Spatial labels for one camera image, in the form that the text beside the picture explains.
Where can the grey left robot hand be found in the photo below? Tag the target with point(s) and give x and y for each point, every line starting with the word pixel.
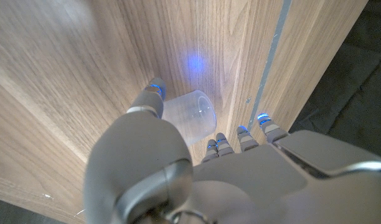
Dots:
pixel 256 186

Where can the clear plastic measuring cup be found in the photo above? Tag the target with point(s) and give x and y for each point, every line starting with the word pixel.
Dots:
pixel 193 115

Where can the grey tape strip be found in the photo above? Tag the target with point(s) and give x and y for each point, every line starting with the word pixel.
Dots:
pixel 271 46

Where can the black fabric backdrop curtain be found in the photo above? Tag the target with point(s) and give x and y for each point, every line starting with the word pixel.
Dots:
pixel 358 87

